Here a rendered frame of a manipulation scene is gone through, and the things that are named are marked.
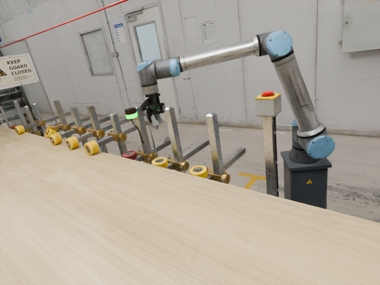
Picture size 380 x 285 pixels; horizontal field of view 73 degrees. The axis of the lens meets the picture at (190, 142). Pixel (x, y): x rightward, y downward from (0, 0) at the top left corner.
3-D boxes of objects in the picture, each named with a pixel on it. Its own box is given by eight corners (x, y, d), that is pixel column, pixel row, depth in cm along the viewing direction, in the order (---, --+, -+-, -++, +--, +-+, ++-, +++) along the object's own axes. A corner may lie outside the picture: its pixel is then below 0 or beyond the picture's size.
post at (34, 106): (53, 149, 256) (34, 103, 238) (55, 150, 254) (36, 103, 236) (50, 150, 253) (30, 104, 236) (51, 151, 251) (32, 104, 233)
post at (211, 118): (222, 202, 130) (210, 112, 112) (228, 203, 128) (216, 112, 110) (218, 206, 128) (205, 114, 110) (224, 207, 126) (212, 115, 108)
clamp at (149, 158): (143, 156, 161) (141, 149, 159) (158, 159, 152) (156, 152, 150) (136, 160, 157) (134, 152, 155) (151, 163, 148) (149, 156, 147)
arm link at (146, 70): (152, 60, 130) (133, 64, 131) (157, 85, 135) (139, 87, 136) (155, 59, 139) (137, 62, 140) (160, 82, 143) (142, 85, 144)
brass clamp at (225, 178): (208, 175, 131) (207, 166, 129) (231, 180, 122) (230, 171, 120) (201, 181, 126) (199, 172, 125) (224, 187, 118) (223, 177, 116)
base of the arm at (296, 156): (286, 152, 181) (285, 139, 178) (314, 150, 178) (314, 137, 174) (293, 165, 164) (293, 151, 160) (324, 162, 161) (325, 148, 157)
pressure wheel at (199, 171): (191, 188, 122) (187, 166, 118) (207, 184, 123) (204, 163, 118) (194, 197, 114) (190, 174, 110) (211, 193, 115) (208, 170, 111)
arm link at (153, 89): (137, 87, 139) (150, 83, 146) (139, 95, 141) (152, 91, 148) (149, 86, 133) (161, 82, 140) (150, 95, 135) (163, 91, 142)
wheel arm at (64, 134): (111, 118, 222) (109, 114, 220) (113, 119, 219) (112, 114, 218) (54, 139, 187) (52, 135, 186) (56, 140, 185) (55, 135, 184)
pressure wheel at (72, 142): (72, 133, 171) (79, 140, 168) (72, 142, 176) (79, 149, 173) (63, 137, 167) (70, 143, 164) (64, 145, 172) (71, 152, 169)
